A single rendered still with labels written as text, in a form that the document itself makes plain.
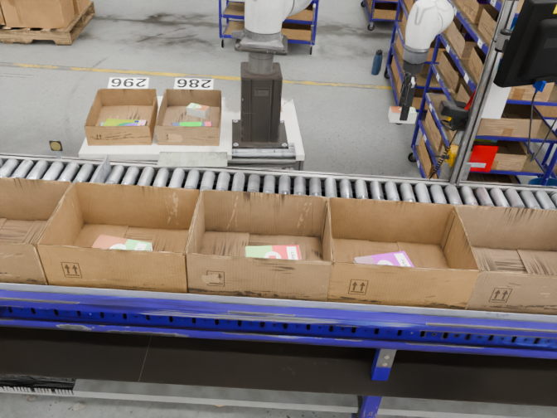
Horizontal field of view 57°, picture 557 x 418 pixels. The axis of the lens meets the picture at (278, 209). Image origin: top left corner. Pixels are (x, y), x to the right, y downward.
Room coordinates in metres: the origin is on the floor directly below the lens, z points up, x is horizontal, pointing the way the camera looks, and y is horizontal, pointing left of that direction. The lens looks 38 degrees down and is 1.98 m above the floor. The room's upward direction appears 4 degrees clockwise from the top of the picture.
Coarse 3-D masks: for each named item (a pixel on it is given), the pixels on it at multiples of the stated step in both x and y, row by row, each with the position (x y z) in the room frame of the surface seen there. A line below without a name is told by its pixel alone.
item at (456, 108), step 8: (440, 104) 1.92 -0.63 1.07; (448, 104) 1.89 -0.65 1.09; (456, 104) 1.90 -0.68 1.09; (464, 104) 1.91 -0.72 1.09; (440, 112) 1.89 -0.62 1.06; (448, 112) 1.88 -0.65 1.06; (456, 112) 1.88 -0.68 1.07; (464, 112) 1.88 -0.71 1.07; (448, 120) 1.91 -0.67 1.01; (456, 120) 1.89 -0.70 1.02
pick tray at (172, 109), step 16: (176, 96) 2.38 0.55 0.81; (192, 96) 2.39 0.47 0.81; (208, 96) 2.40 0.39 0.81; (160, 112) 2.16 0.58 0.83; (176, 112) 2.31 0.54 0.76; (160, 128) 2.00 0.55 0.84; (176, 128) 2.01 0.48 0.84; (192, 128) 2.02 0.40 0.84; (208, 128) 2.02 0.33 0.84; (160, 144) 2.00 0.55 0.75; (176, 144) 2.01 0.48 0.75; (192, 144) 2.02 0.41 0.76; (208, 144) 2.02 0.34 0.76
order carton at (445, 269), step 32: (352, 224) 1.28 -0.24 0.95; (384, 224) 1.28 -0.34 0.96; (416, 224) 1.28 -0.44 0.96; (448, 224) 1.26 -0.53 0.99; (352, 256) 1.19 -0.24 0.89; (416, 256) 1.21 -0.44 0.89; (448, 256) 1.19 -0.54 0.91; (352, 288) 0.99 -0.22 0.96; (384, 288) 0.99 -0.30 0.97; (416, 288) 0.99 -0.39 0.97; (448, 288) 0.99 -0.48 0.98
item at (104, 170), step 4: (108, 156) 1.81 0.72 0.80; (104, 160) 1.77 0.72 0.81; (108, 160) 1.80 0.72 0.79; (104, 164) 1.76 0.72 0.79; (108, 164) 1.79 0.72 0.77; (100, 168) 1.71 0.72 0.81; (104, 168) 1.75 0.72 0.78; (108, 168) 1.78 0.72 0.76; (100, 172) 1.70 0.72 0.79; (104, 172) 1.74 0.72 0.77; (108, 172) 1.78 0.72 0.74; (96, 176) 1.65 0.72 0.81; (100, 176) 1.69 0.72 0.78; (104, 176) 1.73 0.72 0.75; (108, 176) 1.77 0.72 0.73; (92, 180) 1.62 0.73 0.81; (96, 180) 1.65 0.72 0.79; (100, 180) 1.69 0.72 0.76; (104, 180) 1.73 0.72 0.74
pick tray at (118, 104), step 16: (96, 96) 2.26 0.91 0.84; (112, 96) 2.34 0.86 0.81; (128, 96) 2.35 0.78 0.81; (144, 96) 2.36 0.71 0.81; (96, 112) 2.20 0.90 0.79; (112, 112) 2.27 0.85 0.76; (128, 112) 2.27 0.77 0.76; (144, 112) 2.29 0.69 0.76; (96, 128) 1.97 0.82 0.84; (112, 128) 1.98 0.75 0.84; (128, 128) 1.99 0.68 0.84; (144, 128) 2.00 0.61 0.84; (96, 144) 1.97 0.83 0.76; (112, 144) 1.98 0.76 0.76; (128, 144) 1.99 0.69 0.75; (144, 144) 2.00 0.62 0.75
